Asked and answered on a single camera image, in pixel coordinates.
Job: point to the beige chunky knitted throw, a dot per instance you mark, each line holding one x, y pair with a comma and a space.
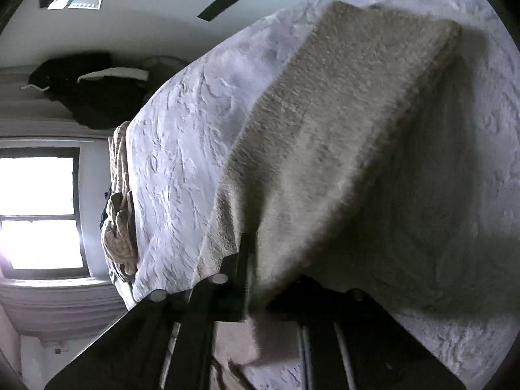
120, 243

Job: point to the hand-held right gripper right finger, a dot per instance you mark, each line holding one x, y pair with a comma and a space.
365, 333

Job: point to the bright window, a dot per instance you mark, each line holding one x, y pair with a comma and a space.
36, 195

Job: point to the dark clothes pile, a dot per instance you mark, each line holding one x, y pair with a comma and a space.
93, 105

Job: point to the grey-beige fuzzy sweater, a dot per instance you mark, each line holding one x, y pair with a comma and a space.
325, 150

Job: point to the white embossed bedspread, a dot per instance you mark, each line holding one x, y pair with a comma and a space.
183, 150

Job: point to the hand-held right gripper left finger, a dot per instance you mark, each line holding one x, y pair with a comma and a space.
195, 333

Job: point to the white folded cloth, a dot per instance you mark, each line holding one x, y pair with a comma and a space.
118, 74

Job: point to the white pleated curtain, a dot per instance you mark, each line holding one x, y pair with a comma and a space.
57, 308

